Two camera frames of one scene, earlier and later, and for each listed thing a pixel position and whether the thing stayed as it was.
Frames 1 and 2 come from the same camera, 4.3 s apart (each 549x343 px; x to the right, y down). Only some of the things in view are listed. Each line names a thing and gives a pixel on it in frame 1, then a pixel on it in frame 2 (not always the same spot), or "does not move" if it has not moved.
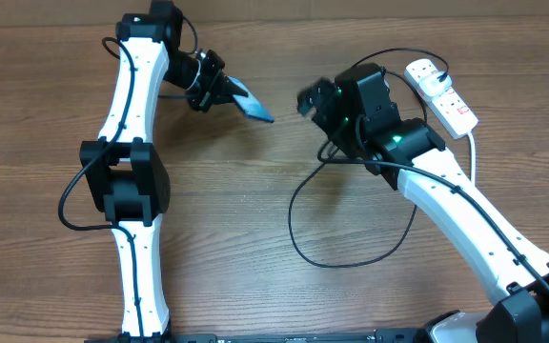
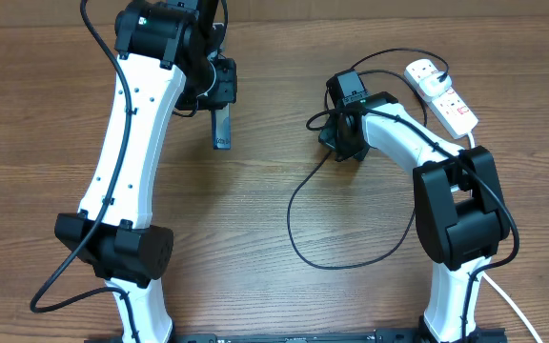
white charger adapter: x=431 y=86 does not move
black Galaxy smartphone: x=249 y=105 to x=221 y=127
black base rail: x=392 y=336 does not move
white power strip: x=448 y=108 does not move
